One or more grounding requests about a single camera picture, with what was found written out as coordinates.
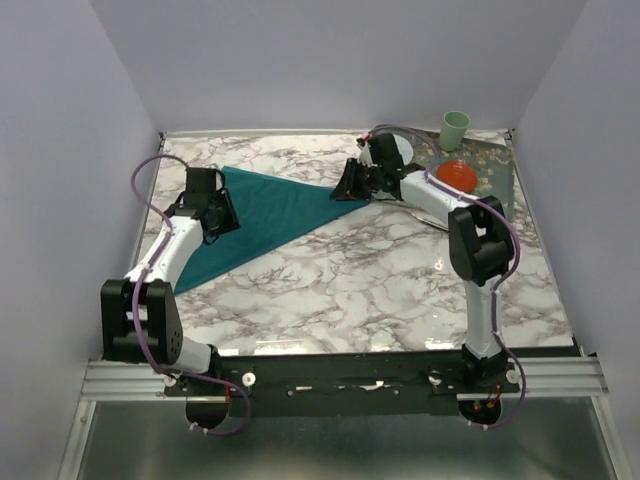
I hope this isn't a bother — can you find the teal cloth napkin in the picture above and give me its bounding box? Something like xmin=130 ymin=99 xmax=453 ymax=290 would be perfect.
xmin=174 ymin=167 xmax=367 ymax=294

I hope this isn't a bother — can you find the aluminium frame rail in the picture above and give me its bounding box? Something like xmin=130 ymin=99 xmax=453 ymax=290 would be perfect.
xmin=80 ymin=361 xmax=165 ymax=402

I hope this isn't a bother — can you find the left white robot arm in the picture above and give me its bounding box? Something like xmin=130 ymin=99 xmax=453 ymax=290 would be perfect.
xmin=100 ymin=168 xmax=240 ymax=395

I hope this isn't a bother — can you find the floral green serving tray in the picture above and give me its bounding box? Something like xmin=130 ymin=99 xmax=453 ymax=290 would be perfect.
xmin=395 ymin=129 xmax=514 ymax=221

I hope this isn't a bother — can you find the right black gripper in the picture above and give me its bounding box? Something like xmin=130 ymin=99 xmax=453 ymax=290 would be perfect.
xmin=328 ymin=158 xmax=382 ymax=204

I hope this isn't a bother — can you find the light green cup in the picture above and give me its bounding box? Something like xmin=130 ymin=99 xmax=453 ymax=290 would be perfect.
xmin=439 ymin=111 xmax=471 ymax=152

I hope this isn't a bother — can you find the silver metal fork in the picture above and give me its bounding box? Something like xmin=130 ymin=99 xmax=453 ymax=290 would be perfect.
xmin=410 ymin=213 xmax=449 ymax=233

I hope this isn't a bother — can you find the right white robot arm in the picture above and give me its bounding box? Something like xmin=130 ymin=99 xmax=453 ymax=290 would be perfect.
xmin=330 ymin=133 xmax=520 ymax=392

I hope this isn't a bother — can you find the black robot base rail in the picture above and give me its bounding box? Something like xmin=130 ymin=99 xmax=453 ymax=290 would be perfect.
xmin=165 ymin=350 xmax=520 ymax=417

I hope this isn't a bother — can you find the light blue small plate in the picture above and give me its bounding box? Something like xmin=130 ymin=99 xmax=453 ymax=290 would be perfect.
xmin=393 ymin=134 xmax=414 ymax=165

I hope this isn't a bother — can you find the red small bowl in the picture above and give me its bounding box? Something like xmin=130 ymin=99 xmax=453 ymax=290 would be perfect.
xmin=437 ymin=160 xmax=477 ymax=193

